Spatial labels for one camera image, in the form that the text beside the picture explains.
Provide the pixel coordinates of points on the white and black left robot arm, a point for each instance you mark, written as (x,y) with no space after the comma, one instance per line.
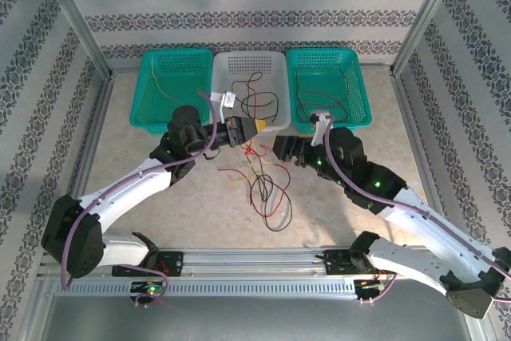
(131,191)

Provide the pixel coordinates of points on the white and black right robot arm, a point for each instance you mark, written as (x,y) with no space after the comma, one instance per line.
(399,263)

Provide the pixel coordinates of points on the aluminium frame post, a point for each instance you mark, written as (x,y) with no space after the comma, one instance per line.
(431,9)
(76,9)

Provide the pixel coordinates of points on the white plastic basket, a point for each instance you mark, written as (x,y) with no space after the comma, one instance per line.
(247,61)

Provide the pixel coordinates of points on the small circuit board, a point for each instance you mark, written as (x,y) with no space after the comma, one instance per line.
(369,284)
(151,288)

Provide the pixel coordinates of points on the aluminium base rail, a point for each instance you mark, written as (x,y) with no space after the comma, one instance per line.
(255,261)

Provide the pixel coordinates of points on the teal plastic basket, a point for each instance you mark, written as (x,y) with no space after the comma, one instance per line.
(319,61)
(179,65)

